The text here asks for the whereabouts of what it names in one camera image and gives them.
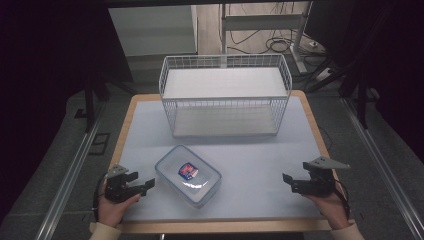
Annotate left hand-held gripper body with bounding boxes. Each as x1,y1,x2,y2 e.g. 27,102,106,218
104,163,148,203

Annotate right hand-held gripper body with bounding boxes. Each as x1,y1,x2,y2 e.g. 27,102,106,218
292,156,352,198

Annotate clear plastic food container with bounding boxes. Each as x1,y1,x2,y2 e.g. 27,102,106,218
154,143,223,209

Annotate white wire shelf rack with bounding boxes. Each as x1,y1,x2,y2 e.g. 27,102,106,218
158,53,294,139

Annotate person's left hand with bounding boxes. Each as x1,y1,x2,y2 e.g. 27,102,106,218
97,192,142,229

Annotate person's right hand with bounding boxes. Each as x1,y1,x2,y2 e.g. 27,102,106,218
303,186,351,231

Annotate white table mat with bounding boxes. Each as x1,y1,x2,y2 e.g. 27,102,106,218
119,95,330,223

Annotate black floor plate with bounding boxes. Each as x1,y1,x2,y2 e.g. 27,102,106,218
87,132,111,156

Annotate black metal stand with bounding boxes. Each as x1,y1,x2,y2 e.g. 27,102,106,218
338,59,383,130
82,71,113,134

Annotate white power strip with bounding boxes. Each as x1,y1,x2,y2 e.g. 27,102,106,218
313,66,335,83

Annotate white cabinet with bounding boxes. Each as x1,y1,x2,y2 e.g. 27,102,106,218
107,4,199,58

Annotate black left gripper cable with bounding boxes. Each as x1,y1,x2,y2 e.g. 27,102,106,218
92,175,108,223

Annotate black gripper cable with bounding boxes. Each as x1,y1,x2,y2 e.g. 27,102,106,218
92,175,108,223
334,179,352,221

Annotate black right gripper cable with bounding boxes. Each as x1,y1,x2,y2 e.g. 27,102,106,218
334,179,352,221

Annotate aluminium floor rail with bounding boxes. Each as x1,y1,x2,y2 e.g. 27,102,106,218
34,101,107,240
340,97,424,240

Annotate black floor cables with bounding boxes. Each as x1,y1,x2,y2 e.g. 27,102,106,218
229,2,334,84

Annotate white metal desk frame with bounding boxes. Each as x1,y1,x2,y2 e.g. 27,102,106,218
219,1,314,75

